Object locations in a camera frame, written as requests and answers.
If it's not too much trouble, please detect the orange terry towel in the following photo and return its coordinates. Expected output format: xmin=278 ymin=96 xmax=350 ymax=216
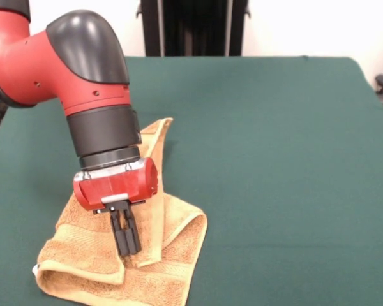
xmin=31 ymin=117 xmax=209 ymax=306

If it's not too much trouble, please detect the dark green table cloth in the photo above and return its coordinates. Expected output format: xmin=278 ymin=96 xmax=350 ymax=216
xmin=0 ymin=55 xmax=383 ymax=306

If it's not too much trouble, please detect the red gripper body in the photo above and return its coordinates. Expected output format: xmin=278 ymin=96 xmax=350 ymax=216
xmin=72 ymin=157 xmax=161 ymax=215

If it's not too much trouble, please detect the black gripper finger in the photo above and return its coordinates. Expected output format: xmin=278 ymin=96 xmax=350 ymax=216
xmin=123 ymin=206 xmax=143 ymax=255
xmin=109 ymin=208 xmax=130 ymax=257

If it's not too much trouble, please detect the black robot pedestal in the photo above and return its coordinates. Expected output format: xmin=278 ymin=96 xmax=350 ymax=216
xmin=135 ymin=0 xmax=253 ymax=57

